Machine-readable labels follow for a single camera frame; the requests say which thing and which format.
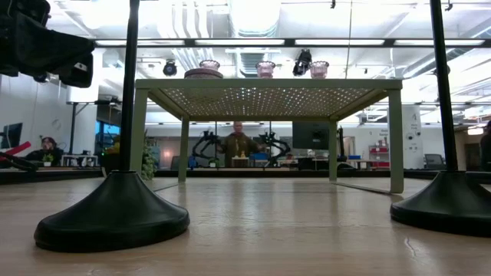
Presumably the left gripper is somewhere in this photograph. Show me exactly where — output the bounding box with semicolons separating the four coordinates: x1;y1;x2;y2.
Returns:
0;15;95;88

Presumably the tall black metal candlestick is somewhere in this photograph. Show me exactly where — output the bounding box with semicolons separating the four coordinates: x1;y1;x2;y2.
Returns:
390;0;491;238
33;0;191;253

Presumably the person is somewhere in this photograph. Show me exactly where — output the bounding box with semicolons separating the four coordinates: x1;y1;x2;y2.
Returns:
218;121;265;168
25;136;64;166

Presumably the black computer monitor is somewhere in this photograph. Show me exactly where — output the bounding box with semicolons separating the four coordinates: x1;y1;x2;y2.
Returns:
292;121;331;150
0;122;23;150

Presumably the red bar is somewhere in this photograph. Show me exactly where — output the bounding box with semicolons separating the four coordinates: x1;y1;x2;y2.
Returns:
0;140;32;157

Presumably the potted green succulent plant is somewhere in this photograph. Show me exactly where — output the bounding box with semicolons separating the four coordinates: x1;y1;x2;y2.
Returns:
100;132;159;181

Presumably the green perforated metal shelf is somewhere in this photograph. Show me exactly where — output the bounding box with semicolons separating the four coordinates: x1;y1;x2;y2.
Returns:
129;78;404;195

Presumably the red storage shelf unit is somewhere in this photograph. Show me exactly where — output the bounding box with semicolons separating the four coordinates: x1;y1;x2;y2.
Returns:
368;144;390;169

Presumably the grey office chair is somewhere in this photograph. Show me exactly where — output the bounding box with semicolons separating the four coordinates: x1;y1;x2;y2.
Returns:
423;153;446;170

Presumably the black aluminium table frame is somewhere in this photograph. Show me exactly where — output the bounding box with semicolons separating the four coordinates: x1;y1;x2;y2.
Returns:
0;166;491;186

